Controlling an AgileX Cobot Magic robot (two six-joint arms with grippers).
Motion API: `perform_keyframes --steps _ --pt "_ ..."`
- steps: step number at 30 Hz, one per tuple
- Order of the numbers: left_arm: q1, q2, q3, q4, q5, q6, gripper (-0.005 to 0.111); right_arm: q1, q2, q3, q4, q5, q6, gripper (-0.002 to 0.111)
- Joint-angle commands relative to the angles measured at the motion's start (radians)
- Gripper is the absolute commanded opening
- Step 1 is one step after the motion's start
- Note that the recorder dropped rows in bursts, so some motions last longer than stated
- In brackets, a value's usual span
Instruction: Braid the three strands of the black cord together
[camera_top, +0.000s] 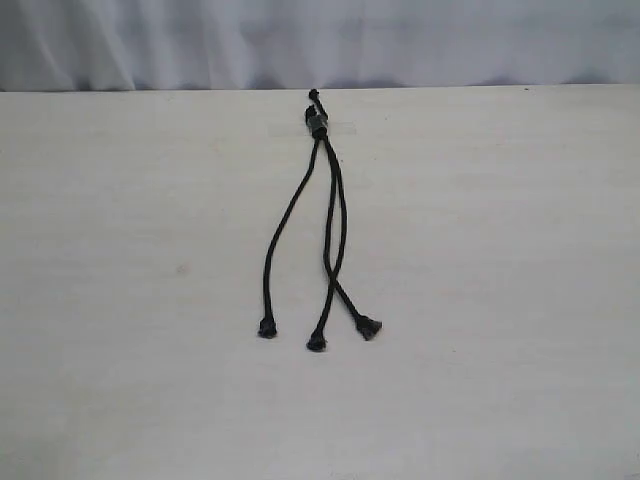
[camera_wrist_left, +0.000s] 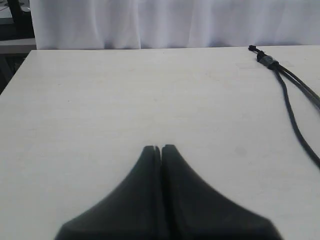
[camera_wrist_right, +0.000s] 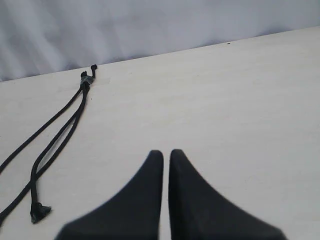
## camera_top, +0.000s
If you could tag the white backdrop curtain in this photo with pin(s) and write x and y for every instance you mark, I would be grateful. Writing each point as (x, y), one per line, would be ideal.
(202, 45)

